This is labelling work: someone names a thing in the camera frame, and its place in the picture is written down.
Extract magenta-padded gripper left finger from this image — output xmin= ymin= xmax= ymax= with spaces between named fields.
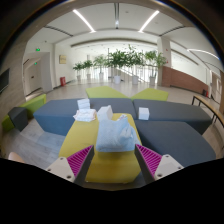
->
xmin=45 ymin=144 xmax=96 ymax=185

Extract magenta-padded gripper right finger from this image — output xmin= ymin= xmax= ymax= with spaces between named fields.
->
xmin=133 ymin=143 xmax=185 ymax=185

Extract light blue towel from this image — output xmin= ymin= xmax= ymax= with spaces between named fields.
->
xmin=95 ymin=114 xmax=143 ymax=154

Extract blue-grey upholstered bench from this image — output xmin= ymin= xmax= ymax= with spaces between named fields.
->
xmin=132 ymin=98 xmax=213 ymax=136
xmin=134 ymin=119 xmax=217 ymax=168
xmin=33 ymin=97 xmax=138 ymax=137

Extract yellow upholstered bench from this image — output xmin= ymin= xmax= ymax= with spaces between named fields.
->
xmin=58 ymin=112 xmax=144 ymax=185

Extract small white box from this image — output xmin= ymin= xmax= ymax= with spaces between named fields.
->
xmin=137 ymin=106 xmax=151 ymax=122

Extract pink-white wrapped tissue pack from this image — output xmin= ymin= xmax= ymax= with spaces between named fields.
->
xmin=72 ymin=108 xmax=98 ymax=123

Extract white tissue pack stack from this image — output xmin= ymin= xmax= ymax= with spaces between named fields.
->
xmin=76 ymin=98 xmax=92 ymax=111

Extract large white box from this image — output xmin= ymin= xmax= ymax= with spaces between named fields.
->
xmin=96 ymin=105 xmax=115 ymax=122

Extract dark grey cube stool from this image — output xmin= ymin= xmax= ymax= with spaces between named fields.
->
xmin=7 ymin=106 xmax=30 ymax=133

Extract lime green upholstered bench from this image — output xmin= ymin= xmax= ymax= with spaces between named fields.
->
xmin=85 ymin=85 xmax=130 ymax=100
xmin=130 ymin=87 xmax=170 ymax=102
xmin=1 ymin=93 xmax=48 ymax=133

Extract wooden bench with black legs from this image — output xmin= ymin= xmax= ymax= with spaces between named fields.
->
xmin=191 ymin=94 xmax=224 ymax=148

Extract group of potted plants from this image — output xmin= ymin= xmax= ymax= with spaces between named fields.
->
xmin=72 ymin=44 xmax=168 ymax=86

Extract group of ceiling lights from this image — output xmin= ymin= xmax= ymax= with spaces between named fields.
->
xmin=72 ymin=8 xmax=221 ymax=61

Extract black wall screen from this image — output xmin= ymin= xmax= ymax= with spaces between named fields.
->
xmin=0 ymin=68 xmax=11 ymax=95

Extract framed wall picture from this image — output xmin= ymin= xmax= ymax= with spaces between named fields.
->
xmin=58 ymin=54 xmax=68 ymax=65

